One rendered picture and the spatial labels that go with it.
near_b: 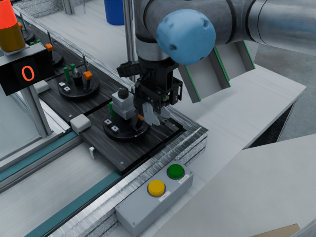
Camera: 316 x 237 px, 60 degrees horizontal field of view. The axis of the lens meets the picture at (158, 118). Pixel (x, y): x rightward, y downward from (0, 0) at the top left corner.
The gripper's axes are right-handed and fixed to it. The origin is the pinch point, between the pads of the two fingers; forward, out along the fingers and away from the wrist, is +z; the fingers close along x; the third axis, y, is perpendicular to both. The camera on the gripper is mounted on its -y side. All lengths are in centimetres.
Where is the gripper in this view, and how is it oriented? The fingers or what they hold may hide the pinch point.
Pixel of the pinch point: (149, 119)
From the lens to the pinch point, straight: 70.8
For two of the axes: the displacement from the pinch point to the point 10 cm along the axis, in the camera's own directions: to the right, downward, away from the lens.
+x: 7.1, -4.8, 5.1
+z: 0.0, 7.3, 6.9
